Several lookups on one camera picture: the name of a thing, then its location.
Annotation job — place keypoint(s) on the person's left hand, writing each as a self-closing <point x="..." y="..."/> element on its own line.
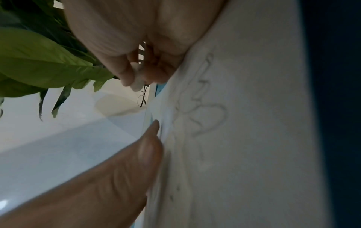
<point x="93" y="191"/>

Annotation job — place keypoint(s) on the person's right hand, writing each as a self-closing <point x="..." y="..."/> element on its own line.
<point x="127" y="26"/>

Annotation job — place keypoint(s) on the white eraser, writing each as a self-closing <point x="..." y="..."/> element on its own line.
<point x="138" y="83"/>

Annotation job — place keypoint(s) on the white drawing paper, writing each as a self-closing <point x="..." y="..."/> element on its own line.
<point x="248" y="124"/>

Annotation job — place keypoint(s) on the thin-framed eyeglasses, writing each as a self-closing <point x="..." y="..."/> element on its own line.
<point x="142" y="98"/>

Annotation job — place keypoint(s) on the green leafy plant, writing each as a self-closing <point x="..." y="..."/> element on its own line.
<point x="36" y="60"/>

